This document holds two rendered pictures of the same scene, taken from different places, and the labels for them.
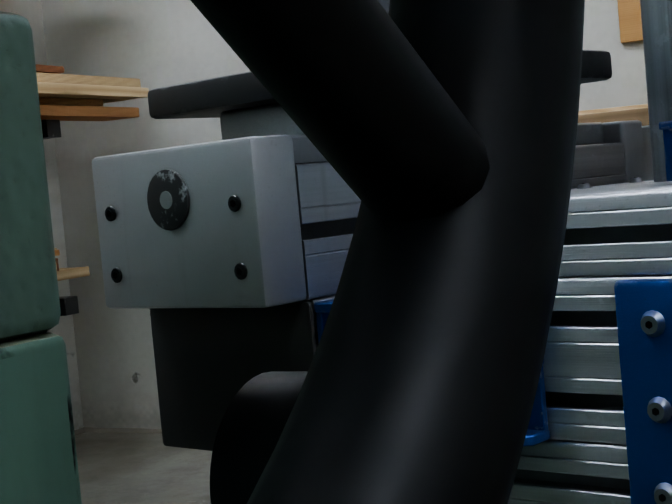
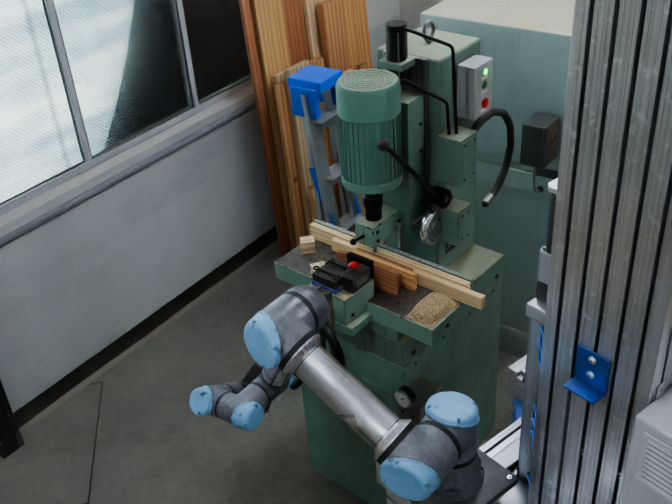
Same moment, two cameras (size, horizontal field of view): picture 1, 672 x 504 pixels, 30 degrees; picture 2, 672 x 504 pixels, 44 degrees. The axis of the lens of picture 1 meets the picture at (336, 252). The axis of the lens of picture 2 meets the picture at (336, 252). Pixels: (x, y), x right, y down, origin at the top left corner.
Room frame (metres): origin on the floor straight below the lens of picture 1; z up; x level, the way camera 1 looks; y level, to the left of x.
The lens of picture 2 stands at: (0.55, -1.77, 2.33)
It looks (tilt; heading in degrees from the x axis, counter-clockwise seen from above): 33 degrees down; 102
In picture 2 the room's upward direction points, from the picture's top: 4 degrees counter-clockwise
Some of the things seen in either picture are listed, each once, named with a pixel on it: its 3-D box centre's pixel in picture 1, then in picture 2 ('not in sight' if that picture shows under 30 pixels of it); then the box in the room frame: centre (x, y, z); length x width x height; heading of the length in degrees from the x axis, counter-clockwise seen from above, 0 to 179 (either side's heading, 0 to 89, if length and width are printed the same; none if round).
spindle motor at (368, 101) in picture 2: not in sight; (369, 132); (0.25, 0.33, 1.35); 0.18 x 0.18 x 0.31
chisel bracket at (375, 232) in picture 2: not in sight; (378, 227); (0.26, 0.35, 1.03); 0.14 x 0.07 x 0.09; 59
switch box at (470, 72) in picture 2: not in sight; (474, 87); (0.53, 0.54, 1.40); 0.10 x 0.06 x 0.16; 59
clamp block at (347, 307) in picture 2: not in sight; (341, 294); (0.17, 0.15, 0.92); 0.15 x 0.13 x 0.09; 149
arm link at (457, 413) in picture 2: not in sight; (450, 426); (0.51, -0.42, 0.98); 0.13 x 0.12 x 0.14; 62
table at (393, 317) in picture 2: not in sight; (360, 292); (0.21, 0.23, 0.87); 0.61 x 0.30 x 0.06; 149
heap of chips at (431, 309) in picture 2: not in sight; (432, 304); (0.44, 0.12, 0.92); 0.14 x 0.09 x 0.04; 59
